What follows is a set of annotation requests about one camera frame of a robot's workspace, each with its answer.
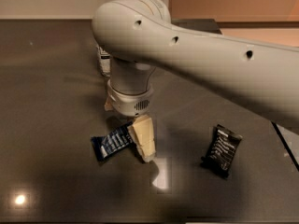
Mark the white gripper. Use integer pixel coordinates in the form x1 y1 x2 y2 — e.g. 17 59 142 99
104 81 156 162

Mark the blue rxbar wrapper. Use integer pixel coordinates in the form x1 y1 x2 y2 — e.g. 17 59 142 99
91 122 135 161

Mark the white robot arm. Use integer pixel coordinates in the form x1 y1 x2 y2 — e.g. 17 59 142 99
92 0 299 132

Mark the black rxbar wrapper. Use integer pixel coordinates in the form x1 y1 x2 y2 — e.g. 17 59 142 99
201 124 243 178

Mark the clear plastic water bottle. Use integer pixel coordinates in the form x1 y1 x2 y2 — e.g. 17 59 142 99
96 45 110 77

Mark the grey side table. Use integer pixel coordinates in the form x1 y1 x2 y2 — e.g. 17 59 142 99
272 123 299 171

